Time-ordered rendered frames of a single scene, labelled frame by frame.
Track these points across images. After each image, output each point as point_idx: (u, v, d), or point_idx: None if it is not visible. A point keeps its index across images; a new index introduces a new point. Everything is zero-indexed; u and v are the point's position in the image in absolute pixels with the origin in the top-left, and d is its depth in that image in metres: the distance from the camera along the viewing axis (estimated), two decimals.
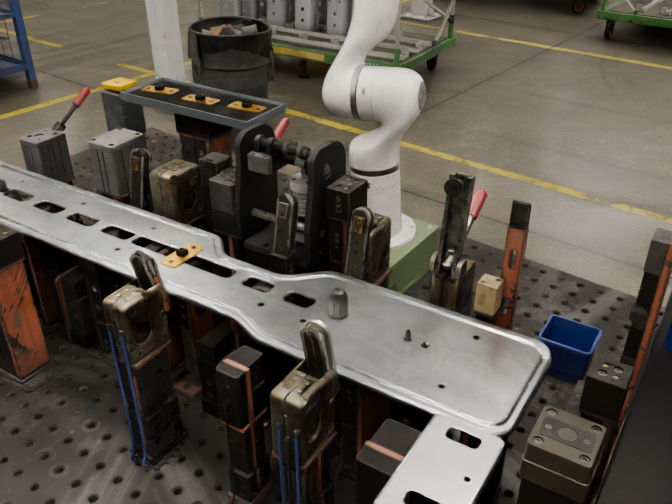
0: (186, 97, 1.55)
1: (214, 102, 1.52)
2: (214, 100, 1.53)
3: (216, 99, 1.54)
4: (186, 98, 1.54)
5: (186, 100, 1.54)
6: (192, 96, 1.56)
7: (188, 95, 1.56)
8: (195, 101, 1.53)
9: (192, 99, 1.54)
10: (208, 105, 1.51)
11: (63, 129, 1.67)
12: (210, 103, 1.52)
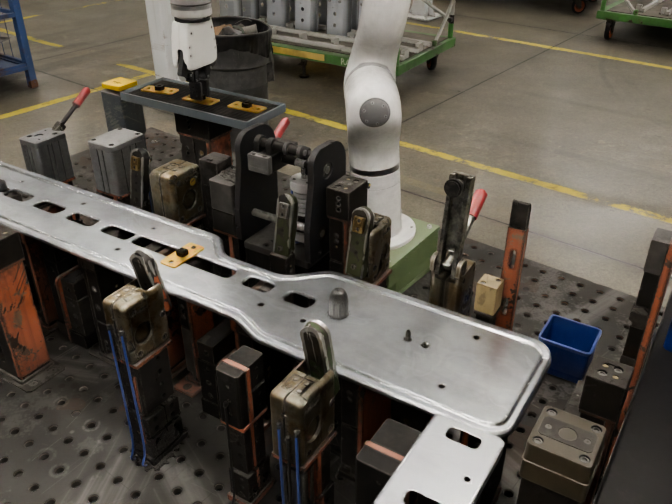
0: (186, 97, 1.55)
1: (214, 102, 1.52)
2: (214, 99, 1.54)
3: (216, 99, 1.54)
4: (186, 98, 1.54)
5: (186, 100, 1.54)
6: None
7: (189, 95, 1.56)
8: (195, 101, 1.53)
9: (193, 99, 1.54)
10: (208, 104, 1.51)
11: (63, 129, 1.67)
12: (210, 103, 1.52)
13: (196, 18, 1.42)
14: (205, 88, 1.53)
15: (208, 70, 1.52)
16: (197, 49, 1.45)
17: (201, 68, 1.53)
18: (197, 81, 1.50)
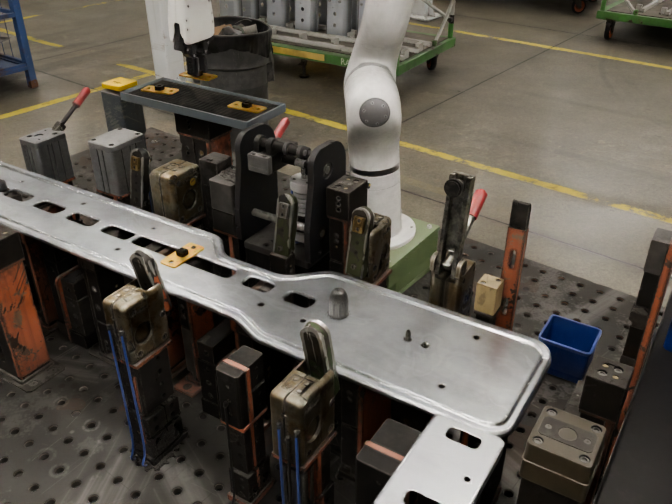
0: (183, 73, 1.52)
1: (211, 77, 1.49)
2: (211, 75, 1.51)
3: (213, 75, 1.51)
4: (183, 74, 1.52)
5: (183, 76, 1.51)
6: None
7: (186, 71, 1.53)
8: (192, 77, 1.50)
9: (190, 75, 1.51)
10: (205, 80, 1.48)
11: (63, 129, 1.67)
12: (208, 78, 1.49)
13: None
14: (202, 64, 1.50)
15: (205, 45, 1.49)
16: (194, 22, 1.43)
17: (198, 43, 1.50)
18: (194, 56, 1.47)
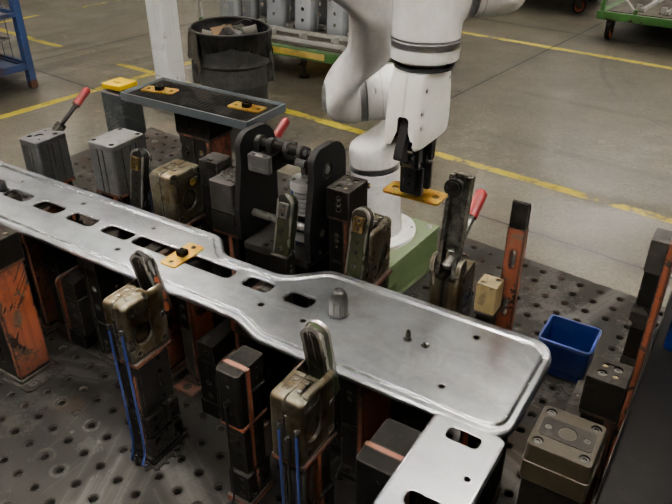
0: (390, 187, 0.95)
1: (441, 199, 0.92)
2: (438, 194, 0.93)
3: (440, 192, 0.93)
4: (391, 190, 0.94)
5: (392, 193, 0.93)
6: (398, 186, 0.95)
7: (392, 183, 0.96)
8: (409, 197, 0.92)
9: (403, 193, 0.93)
10: (433, 204, 0.91)
11: (63, 129, 1.67)
12: (436, 202, 0.91)
13: (437, 65, 0.82)
14: (425, 175, 0.93)
15: (433, 147, 0.91)
16: (430, 116, 0.85)
17: None
18: (419, 167, 0.89)
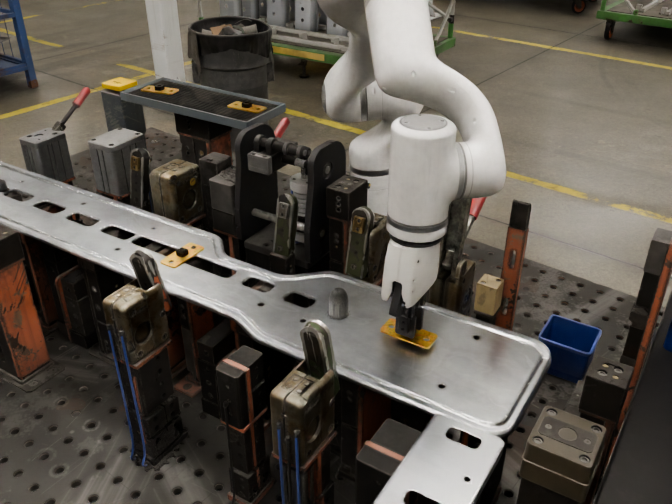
0: (386, 327, 1.07)
1: (431, 341, 1.04)
2: (429, 335, 1.05)
3: (431, 333, 1.06)
4: (387, 330, 1.06)
5: (388, 334, 1.06)
6: (394, 325, 1.08)
7: (388, 321, 1.08)
8: (403, 338, 1.05)
9: (398, 334, 1.06)
10: (424, 347, 1.03)
11: (63, 129, 1.67)
12: (427, 344, 1.03)
13: (427, 240, 0.94)
14: (417, 319, 1.05)
15: (425, 295, 1.04)
16: (421, 279, 0.97)
17: None
18: (412, 316, 1.01)
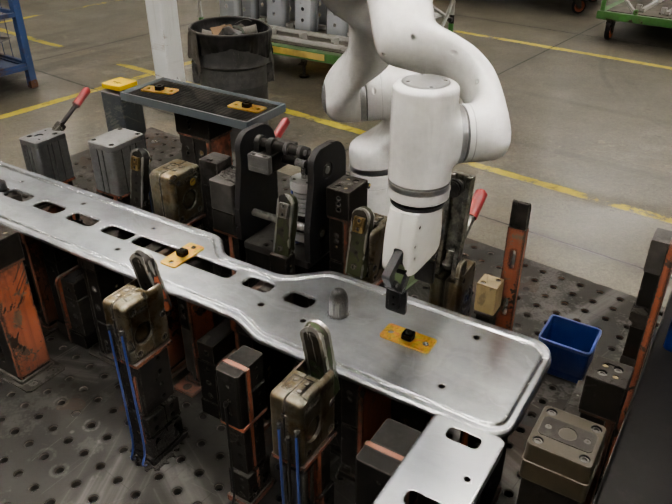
0: (386, 332, 1.08)
1: (431, 346, 1.04)
2: (428, 340, 1.06)
3: (430, 338, 1.06)
4: (387, 335, 1.07)
5: (388, 339, 1.06)
6: (393, 330, 1.08)
7: (387, 326, 1.09)
8: (402, 343, 1.05)
9: (397, 339, 1.06)
10: (423, 352, 1.04)
11: (63, 129, 1.67)
12: (426, 350, 1.04)
13: (429, 205, 0.91)
14: (429, 272, 1.04)
15: (434, 252, 1.02)
16: (423, 246, 0.94)
17: None
18: (403, 291, 0.96)
